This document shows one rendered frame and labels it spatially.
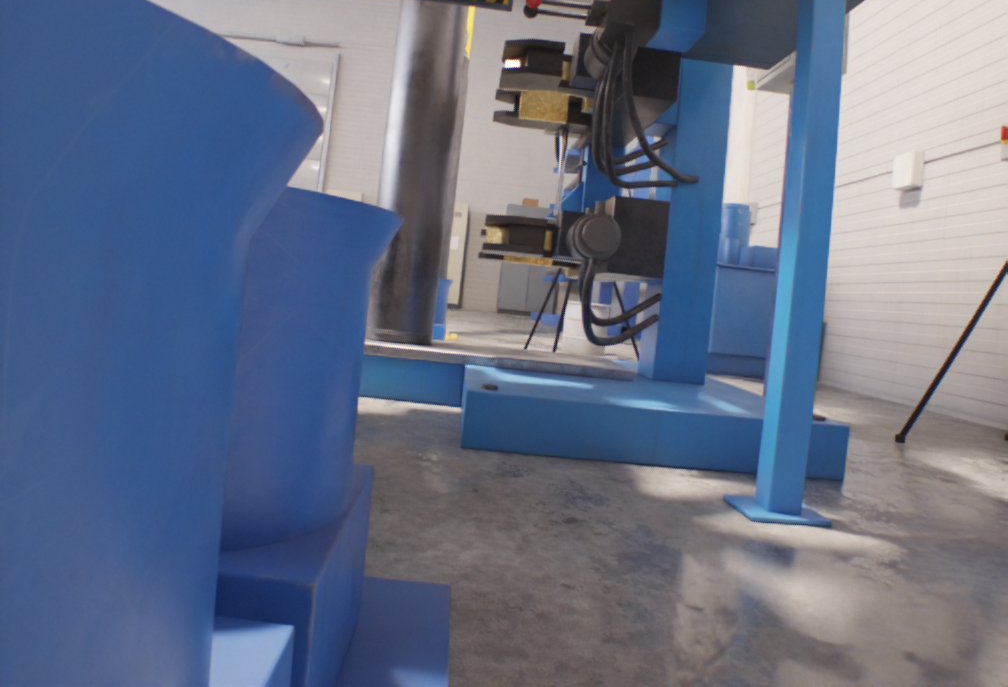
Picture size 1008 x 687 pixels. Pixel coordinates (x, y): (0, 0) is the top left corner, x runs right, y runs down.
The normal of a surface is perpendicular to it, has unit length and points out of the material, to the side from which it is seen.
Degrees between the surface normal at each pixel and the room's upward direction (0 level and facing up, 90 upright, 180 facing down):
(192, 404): 90
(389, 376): 90
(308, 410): 90
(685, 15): 90
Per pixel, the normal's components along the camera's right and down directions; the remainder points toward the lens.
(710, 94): 0.03, -0.02
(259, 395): 0.68, 0.06
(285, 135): 0.84, 0.54
